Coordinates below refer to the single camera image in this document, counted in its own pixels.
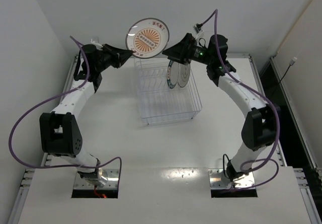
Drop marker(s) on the white plate with dark rim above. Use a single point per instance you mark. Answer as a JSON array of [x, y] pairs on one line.
[[184, 74]]

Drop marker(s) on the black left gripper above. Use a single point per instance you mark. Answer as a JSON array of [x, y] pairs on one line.
[[110, 56]]

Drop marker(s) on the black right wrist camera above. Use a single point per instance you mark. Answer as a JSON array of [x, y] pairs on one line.
[[199, 54]]

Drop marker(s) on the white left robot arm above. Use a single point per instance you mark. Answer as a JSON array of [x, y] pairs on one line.
[[60, 134]]

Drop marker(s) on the green rimmed lettered plate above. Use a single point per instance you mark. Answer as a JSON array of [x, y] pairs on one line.
[[172, 74]]

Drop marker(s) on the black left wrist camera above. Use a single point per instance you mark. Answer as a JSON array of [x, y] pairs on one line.
[[94, 78]]

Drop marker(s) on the metal base plate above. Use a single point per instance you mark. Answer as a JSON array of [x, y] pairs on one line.
[[219, 182], [108, 181]]

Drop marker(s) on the orange sunburst plate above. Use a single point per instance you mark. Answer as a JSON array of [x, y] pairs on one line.
[[147, 38]]

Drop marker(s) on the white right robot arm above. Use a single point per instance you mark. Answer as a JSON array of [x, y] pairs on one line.
[[261, 127]]

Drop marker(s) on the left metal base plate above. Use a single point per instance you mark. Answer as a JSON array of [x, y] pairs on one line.
[[108, 181]]

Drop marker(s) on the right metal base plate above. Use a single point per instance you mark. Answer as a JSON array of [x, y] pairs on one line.
[[219, 182]]

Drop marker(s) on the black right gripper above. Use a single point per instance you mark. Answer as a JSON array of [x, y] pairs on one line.
[[186, 49]]

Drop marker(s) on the white wire dish rack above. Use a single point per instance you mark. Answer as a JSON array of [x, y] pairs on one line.
[[158, 103]]

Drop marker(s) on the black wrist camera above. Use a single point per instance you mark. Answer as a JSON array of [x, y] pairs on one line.
[[94, 78], [199, 54]]

